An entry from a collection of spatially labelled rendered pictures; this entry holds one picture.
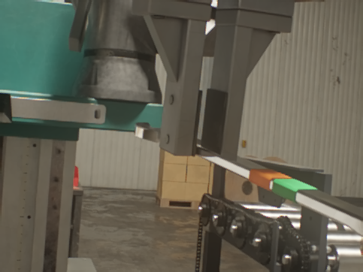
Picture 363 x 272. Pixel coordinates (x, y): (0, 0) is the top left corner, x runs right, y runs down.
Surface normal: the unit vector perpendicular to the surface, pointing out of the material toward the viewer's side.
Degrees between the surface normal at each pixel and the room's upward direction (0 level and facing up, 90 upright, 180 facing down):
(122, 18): 95
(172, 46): 98
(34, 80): 90
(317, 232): 90
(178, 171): 90
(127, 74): 70
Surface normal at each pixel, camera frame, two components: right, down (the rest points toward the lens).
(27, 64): 0.25, 0.02
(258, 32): 0.39, 0.17
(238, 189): -0.75, -0.06
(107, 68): -0.14, -0.36
